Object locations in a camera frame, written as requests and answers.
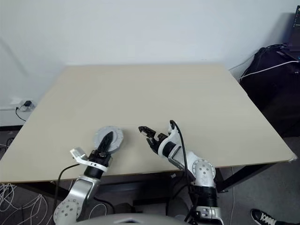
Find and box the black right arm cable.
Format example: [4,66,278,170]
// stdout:
[169,120,200,223]

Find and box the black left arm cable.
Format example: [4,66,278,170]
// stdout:
[53,163,82,207]

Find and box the white cable over bag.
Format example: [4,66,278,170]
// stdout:
[240,60,298,82]

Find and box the wall power outlet plug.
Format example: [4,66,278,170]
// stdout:
[10,97,36,112]

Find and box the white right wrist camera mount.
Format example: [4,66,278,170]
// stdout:
[157,123,181,157]

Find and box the thin white hanging cable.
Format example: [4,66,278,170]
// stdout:
[231,167,237,213]

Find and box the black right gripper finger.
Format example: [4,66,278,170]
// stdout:
[138,126,157,139]
[144,137,160,156]

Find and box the dark rounded shape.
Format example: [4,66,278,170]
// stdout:
[113,202,135,213]

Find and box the black and white sneaker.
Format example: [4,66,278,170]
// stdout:
[250,202,282,225]

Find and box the black metal table frame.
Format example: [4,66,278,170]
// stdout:
[9,161,279,200]

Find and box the black bag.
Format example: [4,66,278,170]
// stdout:
[239,45,300,138]

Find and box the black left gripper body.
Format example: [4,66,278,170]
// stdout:
[88,150,113,168]

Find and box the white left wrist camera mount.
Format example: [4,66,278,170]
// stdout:
[69,147,109,172]

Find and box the white floor cable tangle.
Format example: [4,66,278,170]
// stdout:
[0,182,51,225]

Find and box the black power strip cable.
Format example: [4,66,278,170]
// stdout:
[15,106,28,122]

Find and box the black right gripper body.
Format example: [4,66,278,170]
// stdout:
[150,132,167,153]

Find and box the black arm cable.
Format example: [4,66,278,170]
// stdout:
[53,163,82,207]
[169,120,200,223]

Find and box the grey round flanged lid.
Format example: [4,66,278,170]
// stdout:
[93,126,124,150]

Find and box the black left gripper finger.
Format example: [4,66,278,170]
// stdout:
[103,131,116,155]
[97,132,113,153]

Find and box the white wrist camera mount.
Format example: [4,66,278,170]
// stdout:
[157,123,181,157]
[69,147,109,172]

